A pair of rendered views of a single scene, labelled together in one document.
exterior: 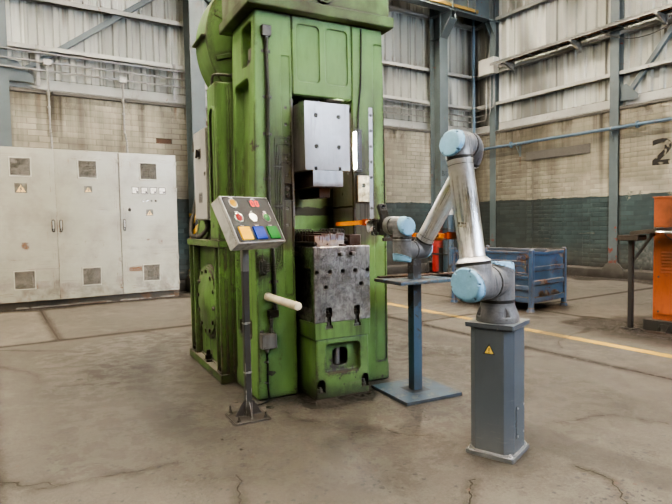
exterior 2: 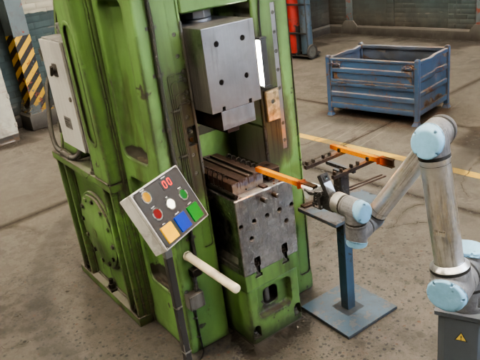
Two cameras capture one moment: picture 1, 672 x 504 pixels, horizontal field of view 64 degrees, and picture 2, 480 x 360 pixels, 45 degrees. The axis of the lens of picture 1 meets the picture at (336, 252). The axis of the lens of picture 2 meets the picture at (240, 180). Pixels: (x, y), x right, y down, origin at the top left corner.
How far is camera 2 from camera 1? 127 cm
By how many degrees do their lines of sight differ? 21
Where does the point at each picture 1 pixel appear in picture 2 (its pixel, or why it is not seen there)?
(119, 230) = not seen: outside the picture
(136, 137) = not seen: outside the picture
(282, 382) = (213, 330)
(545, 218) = not seen: outside the picture
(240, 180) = (123, 115)
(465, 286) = (445, 298)
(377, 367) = (301, 281)
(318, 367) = (252, 316)
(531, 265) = (417, 77)
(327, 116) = (229, 41)
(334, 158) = (243, 90)
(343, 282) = (268, 226)
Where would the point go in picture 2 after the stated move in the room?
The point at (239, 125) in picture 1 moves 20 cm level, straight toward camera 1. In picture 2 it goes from (109, 47) to (114, 53)
